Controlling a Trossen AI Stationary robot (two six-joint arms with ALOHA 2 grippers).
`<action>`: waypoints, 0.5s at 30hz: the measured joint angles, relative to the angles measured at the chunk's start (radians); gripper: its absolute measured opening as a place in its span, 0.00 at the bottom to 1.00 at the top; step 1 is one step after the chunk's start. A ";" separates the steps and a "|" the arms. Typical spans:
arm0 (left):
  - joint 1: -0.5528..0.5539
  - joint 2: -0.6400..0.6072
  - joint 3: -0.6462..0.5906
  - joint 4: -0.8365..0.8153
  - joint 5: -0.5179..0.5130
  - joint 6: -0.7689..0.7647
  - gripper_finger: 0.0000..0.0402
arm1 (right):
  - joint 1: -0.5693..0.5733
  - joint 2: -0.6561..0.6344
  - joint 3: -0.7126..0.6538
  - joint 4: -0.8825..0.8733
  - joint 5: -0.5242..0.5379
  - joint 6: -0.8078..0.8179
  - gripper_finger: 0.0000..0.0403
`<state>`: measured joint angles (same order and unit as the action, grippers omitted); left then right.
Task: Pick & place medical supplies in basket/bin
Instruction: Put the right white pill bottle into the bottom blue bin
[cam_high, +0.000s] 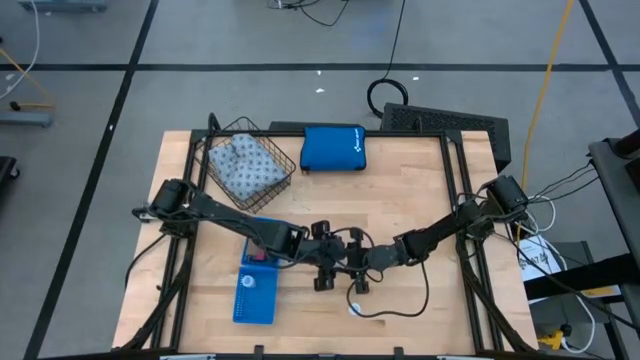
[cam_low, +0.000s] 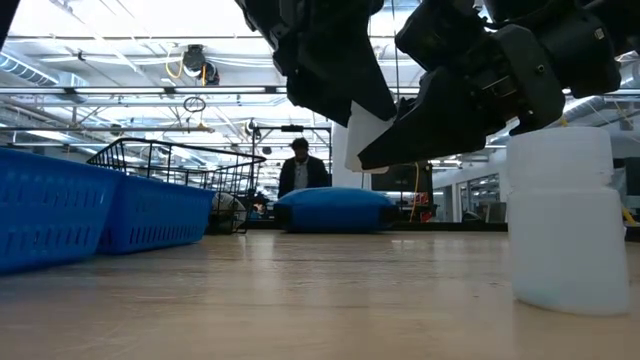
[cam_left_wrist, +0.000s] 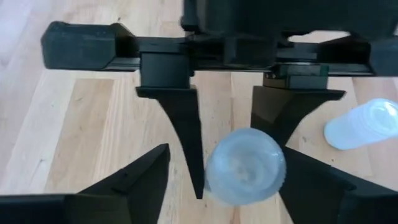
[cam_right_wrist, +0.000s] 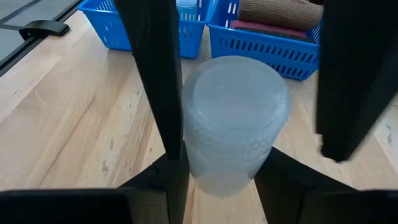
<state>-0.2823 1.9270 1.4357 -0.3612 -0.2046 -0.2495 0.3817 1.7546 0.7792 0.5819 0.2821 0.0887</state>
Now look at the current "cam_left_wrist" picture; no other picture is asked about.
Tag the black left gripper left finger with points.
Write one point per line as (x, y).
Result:
(133, 193)

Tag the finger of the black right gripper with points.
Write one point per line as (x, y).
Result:
(183, 118)
(280, 109)

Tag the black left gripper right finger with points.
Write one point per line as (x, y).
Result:
(311, 193)

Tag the small clear plastic cup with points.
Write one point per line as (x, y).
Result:
(360, 124)
(245, 168)

